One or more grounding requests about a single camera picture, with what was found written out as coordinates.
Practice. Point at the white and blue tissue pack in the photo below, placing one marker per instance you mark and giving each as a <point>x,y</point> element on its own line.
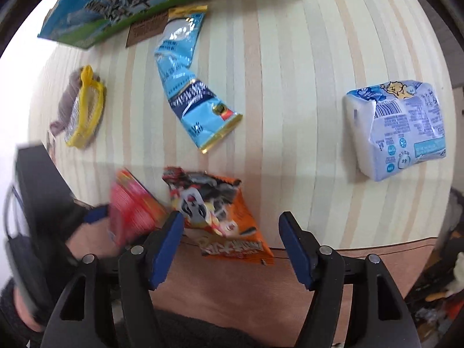
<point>398,130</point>

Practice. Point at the person's left forearm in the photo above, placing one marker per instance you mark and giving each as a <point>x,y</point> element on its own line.
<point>11,311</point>

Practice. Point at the brown paper label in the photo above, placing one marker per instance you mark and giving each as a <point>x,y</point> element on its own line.
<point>145,32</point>

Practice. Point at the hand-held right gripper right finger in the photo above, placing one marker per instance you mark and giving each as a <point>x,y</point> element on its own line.
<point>295,246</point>

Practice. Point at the red snack packet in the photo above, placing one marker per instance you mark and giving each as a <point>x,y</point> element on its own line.
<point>132,206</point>

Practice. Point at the dark clutter pile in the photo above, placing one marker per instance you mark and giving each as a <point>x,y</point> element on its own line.
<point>442,261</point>

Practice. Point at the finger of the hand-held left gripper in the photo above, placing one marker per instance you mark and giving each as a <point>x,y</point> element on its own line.
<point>96,214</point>

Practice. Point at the yellow plastic framed scrubber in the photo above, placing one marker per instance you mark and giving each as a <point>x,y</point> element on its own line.
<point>87,108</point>

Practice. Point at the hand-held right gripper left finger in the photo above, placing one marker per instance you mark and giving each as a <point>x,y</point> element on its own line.
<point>167,246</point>

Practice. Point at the person's dark fleece clothing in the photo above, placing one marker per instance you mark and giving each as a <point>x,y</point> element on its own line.
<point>224,333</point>

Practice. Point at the orange snack packet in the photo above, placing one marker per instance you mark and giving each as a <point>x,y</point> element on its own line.
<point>214,214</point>

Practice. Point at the long blue sachet packet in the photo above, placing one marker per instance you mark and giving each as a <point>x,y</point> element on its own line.
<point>192,87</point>

